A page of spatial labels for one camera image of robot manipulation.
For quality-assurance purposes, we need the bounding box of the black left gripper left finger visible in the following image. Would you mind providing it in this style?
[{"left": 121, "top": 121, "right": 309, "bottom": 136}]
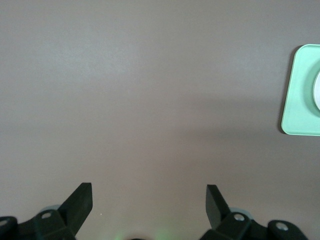
[{"left": 0, "top": 182, "right": 94, "bottom": 240}]

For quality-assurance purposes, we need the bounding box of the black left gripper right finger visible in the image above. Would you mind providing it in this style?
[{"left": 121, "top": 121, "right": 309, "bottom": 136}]
[{"left": 201, "top": 184, "right": 309, "bottom": 240}]

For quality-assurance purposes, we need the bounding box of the round white plate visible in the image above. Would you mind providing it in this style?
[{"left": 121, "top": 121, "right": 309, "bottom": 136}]
[{"left": 312, "top": 70, "right": 320, "bottom": 114}]

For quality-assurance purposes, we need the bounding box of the light green rectangular tray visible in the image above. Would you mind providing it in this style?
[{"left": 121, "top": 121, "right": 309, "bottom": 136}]
[{"left": 280, "top": 43, "right": 320, "bottom": 137}]

